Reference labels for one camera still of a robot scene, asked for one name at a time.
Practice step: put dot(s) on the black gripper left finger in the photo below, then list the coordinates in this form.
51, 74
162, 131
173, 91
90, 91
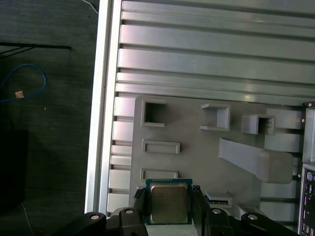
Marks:
130, 221

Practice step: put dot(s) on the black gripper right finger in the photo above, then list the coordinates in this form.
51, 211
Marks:
214, 221

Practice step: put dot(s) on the silver CPU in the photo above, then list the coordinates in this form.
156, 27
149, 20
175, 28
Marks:
168, 202

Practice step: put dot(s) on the grey parts rack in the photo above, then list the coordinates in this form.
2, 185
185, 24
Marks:
197, 157

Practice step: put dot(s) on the black PC case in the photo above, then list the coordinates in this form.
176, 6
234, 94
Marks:
307, 147

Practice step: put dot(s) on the dark floor box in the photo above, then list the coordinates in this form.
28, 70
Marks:
12, 172

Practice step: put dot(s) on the brown tape piece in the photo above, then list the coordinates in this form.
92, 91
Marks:
19, 95

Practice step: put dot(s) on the black metal rod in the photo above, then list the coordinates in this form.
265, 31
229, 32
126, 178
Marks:
37, 46

